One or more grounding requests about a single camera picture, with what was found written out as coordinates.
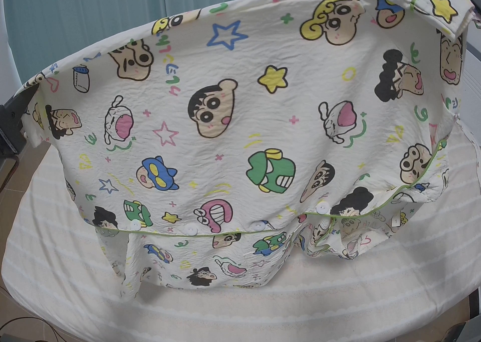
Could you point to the white printed pyjama top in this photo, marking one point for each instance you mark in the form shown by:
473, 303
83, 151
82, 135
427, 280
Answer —
244, 126

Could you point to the bed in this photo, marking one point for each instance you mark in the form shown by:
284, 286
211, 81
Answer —
263, 314

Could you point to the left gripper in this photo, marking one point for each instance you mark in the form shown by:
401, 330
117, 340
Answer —
9, 134

